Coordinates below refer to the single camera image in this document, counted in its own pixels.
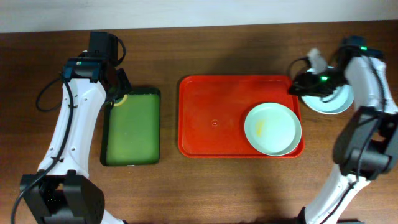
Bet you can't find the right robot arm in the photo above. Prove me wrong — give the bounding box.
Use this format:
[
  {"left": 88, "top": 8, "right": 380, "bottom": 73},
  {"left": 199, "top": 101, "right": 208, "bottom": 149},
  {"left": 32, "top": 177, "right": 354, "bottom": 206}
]
[{"left": 289, "top": 36, "right": 397, "bottom": 224}]

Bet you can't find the light blue plate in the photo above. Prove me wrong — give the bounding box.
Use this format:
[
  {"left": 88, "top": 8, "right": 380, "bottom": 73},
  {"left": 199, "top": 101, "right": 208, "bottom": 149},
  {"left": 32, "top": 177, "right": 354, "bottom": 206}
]
[{"left": 301, "top": 68, "right": 354, "bottom": 114}]

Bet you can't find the red plastic tray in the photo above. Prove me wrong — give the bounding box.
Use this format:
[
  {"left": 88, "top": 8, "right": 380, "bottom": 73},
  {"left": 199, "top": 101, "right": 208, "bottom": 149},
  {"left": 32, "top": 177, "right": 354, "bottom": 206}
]
[{"left": 178, "top": 75, "right": 301, "bottom": 159}]

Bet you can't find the green and yellow sponge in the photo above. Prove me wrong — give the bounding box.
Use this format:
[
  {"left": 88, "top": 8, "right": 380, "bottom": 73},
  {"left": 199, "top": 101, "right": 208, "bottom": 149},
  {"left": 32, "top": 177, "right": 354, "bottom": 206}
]
[{"left": 113, "top": 94, "right": 128, "bottom": 106}]

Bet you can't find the green rectangular tray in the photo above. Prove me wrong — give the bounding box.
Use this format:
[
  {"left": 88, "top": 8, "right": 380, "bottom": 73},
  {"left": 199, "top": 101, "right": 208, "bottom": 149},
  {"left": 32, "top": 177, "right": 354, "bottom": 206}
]
[{"left": 100, "top": 87, "right": 161, "bottom": 167}]

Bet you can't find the light green plate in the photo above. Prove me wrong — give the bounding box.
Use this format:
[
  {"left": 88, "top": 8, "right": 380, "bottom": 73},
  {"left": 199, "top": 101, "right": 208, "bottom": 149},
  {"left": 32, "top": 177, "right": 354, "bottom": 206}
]
[{"left": 244, "top": 103, "right": 302, "bottom": 157}]

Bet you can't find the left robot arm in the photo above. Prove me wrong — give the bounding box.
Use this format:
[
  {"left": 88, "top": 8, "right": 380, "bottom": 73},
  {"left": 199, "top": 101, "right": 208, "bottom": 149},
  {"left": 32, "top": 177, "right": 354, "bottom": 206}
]
[{"left": 11, "top": 32, "right": 129, "bottom": 223}]

